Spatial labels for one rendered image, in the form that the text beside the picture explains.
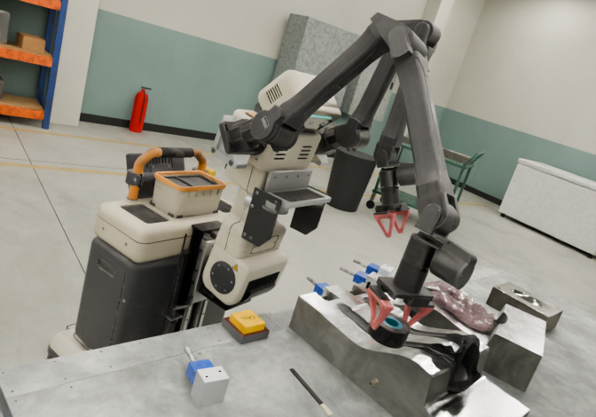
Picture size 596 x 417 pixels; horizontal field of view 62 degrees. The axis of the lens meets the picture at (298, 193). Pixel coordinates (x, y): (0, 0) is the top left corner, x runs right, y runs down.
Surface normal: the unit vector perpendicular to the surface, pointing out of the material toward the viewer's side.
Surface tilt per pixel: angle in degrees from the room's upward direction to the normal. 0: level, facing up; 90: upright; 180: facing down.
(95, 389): 0
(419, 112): 75
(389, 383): 90
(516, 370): 90
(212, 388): 90
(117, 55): 90
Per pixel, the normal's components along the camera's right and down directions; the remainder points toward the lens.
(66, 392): 0.28, -0.93
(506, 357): -0.47, 0.10
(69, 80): 0.56, 0.37
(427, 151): -0.56, -0.21
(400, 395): -0.70, -0.01
